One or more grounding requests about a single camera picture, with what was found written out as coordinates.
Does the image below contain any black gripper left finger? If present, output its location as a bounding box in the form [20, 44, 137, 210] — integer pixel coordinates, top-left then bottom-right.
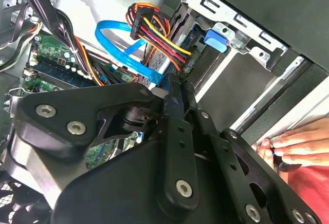
[6, 73, 200, 212]

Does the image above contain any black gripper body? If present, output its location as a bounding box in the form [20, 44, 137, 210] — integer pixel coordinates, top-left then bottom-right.
[51, 137, 240, 224]

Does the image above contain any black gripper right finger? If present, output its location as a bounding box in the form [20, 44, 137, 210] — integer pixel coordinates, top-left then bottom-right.
[182, 82, 320, 224]

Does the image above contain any small round black tool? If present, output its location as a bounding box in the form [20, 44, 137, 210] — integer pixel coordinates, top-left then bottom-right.
[271, 152, 303, 173]

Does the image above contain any blue SATA wire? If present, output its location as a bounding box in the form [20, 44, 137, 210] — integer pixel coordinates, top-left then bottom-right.
[95, 20, 165, 87]

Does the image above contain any multicoloured power wire bundle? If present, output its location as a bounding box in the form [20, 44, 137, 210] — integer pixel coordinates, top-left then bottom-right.
[125, 2, 193, 74]

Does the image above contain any hard disk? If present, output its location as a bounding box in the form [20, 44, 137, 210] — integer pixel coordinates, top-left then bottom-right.
[169, 15, 230, 76]

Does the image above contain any person right hand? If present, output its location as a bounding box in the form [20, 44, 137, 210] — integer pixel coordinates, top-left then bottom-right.
[252, 137, 289, 184]

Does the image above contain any person left hand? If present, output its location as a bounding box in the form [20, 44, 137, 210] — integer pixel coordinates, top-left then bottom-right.
[271, 117, 329, 167]

